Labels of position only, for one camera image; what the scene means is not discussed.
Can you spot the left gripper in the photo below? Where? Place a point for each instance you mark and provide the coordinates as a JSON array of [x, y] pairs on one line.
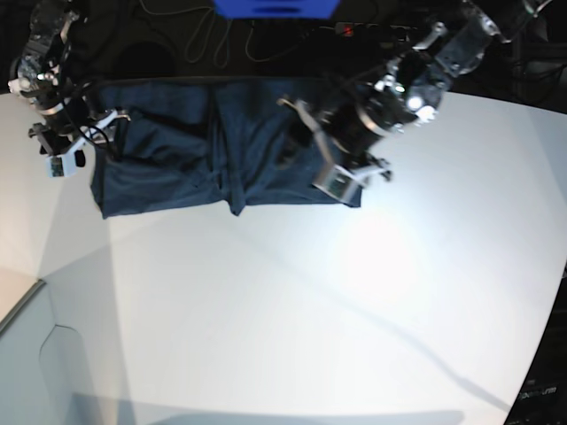
[[343, 137]]

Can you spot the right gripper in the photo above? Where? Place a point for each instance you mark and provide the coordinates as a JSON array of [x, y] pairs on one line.
[[68, 135]]

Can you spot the dark blue t-shirt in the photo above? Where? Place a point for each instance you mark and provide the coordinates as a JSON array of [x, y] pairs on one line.
[[187, 144]]

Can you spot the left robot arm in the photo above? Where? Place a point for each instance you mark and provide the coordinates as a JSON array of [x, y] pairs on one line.
[[407, 88]]

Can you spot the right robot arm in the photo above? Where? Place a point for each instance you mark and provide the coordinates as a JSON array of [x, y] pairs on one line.
[[40, 76]]

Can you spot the black power strip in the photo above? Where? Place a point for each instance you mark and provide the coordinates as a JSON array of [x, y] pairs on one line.
[[351, 29]]

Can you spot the blue plastic bin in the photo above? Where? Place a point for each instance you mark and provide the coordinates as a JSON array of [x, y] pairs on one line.
[[276, 9]]

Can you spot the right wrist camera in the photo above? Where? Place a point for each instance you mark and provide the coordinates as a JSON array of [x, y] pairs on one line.
[[61, 165]]

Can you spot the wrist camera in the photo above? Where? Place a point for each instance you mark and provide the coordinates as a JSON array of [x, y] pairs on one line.
[[61, 165], [337, 183]]

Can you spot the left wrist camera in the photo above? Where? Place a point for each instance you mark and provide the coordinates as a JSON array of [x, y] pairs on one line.
[[337, 183]]

